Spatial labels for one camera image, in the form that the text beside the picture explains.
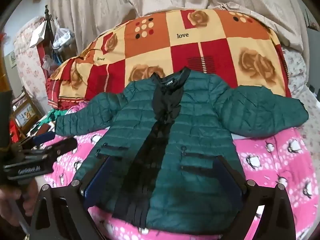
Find pink penguin print blanket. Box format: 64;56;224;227
42;105;313;240

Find green puffer jacket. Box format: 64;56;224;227
54;66;309;233

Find person's left hand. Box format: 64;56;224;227
0;179;39;229

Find clear plastic bag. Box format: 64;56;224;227
42;54;54;69

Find floral bed sheet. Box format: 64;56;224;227
275;42;320;180

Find floral fabric cover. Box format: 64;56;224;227
14;16;58;100

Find plastic bag with white contents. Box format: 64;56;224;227
52;26;73;51

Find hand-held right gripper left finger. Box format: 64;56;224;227
26;155;115;240

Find dark coat rack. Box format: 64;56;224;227
37;5;55;80

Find white paper bag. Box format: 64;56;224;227
29;20;48;48

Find red orange patchwork quilt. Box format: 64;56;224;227
47;8;292;110

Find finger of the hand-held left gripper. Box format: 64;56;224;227
37;137;78;160
19;132;56;150

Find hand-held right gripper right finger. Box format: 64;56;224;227
216;155;295;240

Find bright green cloth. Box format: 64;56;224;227
47;107;66;121

